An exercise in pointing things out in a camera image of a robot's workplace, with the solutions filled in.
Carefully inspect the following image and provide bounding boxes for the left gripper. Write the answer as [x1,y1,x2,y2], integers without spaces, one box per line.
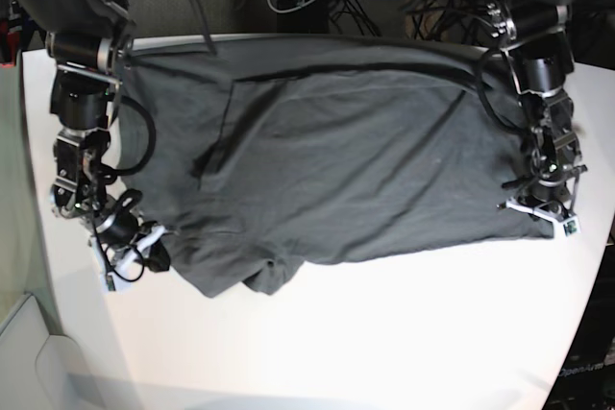
[502,165,586,213]

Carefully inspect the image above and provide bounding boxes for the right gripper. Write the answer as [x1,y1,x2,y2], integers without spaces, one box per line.
[50,184,143,247]

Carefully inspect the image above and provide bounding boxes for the grey t-shirt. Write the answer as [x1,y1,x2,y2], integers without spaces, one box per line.
[122,37,554,298]

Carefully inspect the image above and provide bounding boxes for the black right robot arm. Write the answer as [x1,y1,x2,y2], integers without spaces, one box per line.
[17,0,158,250]

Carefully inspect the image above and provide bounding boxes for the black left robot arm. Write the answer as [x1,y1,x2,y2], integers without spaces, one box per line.
[474,0,586,224]

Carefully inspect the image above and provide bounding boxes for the red clamp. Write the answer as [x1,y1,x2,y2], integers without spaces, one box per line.
[1,18,23,67]

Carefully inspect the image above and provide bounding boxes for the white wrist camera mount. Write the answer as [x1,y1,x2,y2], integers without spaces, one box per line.
[89,222,171,293]

